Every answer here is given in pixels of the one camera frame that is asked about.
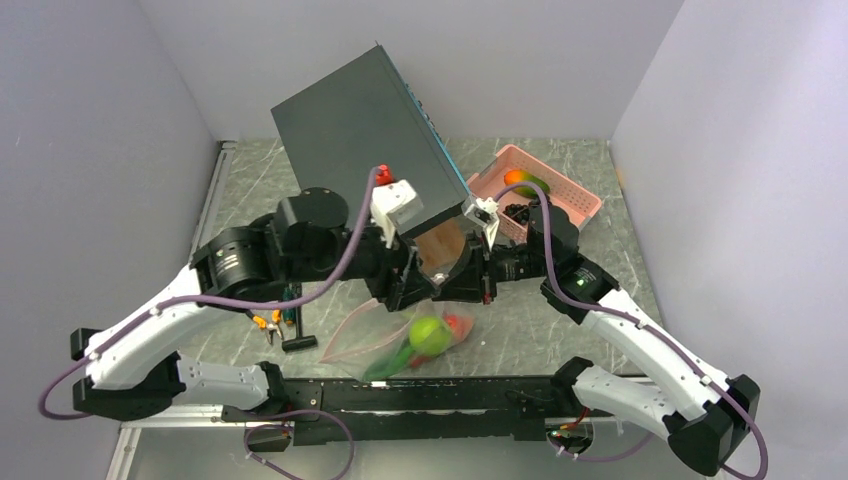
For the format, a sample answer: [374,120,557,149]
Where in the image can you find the black front rail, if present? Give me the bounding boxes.
[218,374,598,446]

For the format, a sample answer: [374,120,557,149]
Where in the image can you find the pink perforated plastic basket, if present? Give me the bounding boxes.
[467,144,602,230]

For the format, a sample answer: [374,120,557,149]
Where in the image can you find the wooden base board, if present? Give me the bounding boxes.
[415,219,465,275]

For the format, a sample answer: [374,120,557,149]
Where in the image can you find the clear zip top bag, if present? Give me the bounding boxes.
[319,300,476,382]

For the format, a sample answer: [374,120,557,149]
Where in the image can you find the orange handled pliers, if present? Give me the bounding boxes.
[248,310,284,346]

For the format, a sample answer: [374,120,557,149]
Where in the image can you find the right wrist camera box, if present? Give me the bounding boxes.
[462,195,500,248]

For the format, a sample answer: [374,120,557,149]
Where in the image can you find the green apple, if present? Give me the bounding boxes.
[408,316,453,356]

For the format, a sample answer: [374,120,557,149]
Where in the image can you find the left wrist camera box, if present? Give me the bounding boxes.
[370,164,424,247]

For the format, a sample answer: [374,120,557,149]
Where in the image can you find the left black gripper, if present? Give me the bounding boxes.
[287,213,442,311]

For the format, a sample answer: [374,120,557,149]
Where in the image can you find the orange green mango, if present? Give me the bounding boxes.
[503,169,551,199]

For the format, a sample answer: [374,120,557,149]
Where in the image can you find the long green chili pepper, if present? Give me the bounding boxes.
[363,346,415,382]

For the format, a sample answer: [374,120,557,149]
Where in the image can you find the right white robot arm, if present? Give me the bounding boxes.
[439,199,769,479]

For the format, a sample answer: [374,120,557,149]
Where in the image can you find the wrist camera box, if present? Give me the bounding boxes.
[370,164,424,247]
[462,195,500,248]

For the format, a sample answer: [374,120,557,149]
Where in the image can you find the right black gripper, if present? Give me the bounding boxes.
[437,229,553,305]

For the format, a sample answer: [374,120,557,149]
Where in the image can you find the black grape bunch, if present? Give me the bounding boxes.
[504,204,530,226]

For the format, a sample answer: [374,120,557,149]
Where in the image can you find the red wax apple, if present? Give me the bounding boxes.
[443,314,474,344]

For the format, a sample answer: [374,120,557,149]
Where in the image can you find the black T-handle tool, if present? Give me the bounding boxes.
[280,284,318,353]

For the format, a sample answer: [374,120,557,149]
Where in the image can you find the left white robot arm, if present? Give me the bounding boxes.
[72,181,423,421]

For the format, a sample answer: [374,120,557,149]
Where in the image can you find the red chili pepper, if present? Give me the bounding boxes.
[407,354,438,369]

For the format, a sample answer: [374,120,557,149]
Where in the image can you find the dark tilted monitor panel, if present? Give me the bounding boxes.
[271,45,471,237]

